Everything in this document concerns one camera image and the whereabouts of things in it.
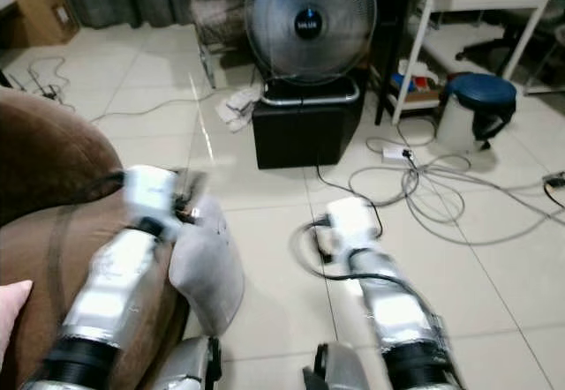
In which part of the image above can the blue topped stool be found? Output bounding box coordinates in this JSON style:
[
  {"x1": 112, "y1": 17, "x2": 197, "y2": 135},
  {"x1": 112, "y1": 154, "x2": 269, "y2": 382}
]
[{"x1": 434, "y1": 71, "x2": 518, "y2": 152}]

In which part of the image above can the silver right robot leg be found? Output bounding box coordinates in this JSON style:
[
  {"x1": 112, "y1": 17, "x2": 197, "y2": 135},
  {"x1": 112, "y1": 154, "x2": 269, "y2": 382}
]
[{"x1": 302, "y1": 341, "x2": 373, "y2": 390}]

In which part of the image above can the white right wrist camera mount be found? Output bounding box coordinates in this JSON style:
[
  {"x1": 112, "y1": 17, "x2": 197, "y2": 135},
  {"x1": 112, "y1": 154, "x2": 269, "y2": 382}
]
[{"x1": 324, "y1": 197, "x2": 383, "y2": 252}]

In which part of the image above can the white power strip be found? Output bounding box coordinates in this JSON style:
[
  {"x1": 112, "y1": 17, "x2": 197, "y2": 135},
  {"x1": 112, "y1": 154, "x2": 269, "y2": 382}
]
[{"x1": 380, "y1": 146, "x2": 412, "y2": 162}]

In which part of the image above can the silver left robot leg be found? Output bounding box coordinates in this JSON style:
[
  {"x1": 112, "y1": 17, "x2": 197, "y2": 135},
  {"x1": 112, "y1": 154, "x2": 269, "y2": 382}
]
[{"x1": 171, "y1": 334, "x2": 222, "y2": 390}]

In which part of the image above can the brown round sofa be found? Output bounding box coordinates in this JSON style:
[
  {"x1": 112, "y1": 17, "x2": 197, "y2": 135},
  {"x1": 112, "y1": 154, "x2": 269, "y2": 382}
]
[{"x1": 0, "y1": 87, "x2": 197, "y2": 390}]

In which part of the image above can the pink pillow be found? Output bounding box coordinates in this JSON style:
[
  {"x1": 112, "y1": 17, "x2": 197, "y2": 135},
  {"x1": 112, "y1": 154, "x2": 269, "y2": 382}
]
[{"x1": 0, "y1": 280, "x2": 34, "y2": 361}]

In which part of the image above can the grey pillow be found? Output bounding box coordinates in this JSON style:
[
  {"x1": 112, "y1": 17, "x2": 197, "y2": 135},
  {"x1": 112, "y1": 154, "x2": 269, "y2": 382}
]
[{"x1": 169, "y1": 196, "x2": 246, "y2": 339}]

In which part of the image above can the black table frame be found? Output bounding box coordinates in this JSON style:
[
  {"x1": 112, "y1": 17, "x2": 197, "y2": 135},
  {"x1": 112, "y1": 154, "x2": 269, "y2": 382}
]
[{"x1": 369, "y1": 0, "x2": 435, "y2": 127}]

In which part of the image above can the round black fan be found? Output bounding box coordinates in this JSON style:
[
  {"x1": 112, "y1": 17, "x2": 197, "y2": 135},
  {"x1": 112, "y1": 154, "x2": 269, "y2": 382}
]
[{"x1": 245, "y1": 0, "x2": 379, "y2": 87}]

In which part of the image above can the grey coiled cable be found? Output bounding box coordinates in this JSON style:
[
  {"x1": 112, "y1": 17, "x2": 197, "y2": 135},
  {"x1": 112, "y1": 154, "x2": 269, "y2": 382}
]
[{"x1": 347, "y1": 147, "x2": 565, "y2": 247}]

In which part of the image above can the cardboard box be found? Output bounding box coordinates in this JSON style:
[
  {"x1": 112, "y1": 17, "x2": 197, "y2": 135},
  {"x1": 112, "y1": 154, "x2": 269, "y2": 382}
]
[{"x1": 4, "y1": 0, "x2": 81, "y2": 48}]

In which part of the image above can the white crumpled cloth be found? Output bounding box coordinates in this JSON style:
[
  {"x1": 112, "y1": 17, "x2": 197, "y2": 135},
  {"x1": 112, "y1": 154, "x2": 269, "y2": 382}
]
[{"x1": 215, "y1": 85, "x2": 262, "y2": 134}]

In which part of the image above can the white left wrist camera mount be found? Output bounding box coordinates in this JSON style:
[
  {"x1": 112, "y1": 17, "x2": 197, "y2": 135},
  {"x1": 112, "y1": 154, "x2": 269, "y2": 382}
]
[{"x1": 123, "y1": 165, "x2": 188, "y2": 225}]

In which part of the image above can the metal chair with blanket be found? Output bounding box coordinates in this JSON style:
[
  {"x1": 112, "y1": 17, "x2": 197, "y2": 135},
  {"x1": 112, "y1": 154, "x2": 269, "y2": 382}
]
[{"x1": 185, "y1": 0, "x2": 253, "y2": 89}]

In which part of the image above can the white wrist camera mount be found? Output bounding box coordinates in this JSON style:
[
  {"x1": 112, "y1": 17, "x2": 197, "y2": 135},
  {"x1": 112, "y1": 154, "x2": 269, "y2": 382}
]
[
  {"x1": 123, "y1": 165, "x2": 188, "y2": 225},
  {"x1": 324, "y1": 197, "x2": 383, "y2": 252}
]

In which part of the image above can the black office chair base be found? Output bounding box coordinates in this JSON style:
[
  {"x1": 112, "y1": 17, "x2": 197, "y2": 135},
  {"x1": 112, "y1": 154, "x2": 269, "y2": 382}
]
[{"x1": 454, "y1": 9, "x2": 565, "y2": 66}]

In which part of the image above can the thin black floor cable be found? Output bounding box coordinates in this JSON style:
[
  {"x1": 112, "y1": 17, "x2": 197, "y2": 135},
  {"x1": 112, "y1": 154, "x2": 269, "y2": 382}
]
[{"x1": 7, "y1": 57, "x2": 73, "y2": 101}]

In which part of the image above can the silver robot leg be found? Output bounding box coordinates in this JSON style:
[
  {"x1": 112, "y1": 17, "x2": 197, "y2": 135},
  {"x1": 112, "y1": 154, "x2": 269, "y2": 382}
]
[
  {"x1": 171, "y1": 334, "x2": 222, "y2": 390},
  {"x1": 302, "y1": 341, "x2": 373, "y2": 390}
]

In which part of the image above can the black box with chrome rail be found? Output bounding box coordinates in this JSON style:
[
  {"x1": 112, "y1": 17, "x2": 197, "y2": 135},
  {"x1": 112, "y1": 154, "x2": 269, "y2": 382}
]
[{"x1": 251, "y1": 79, "x2": 364, "y2": 171}]

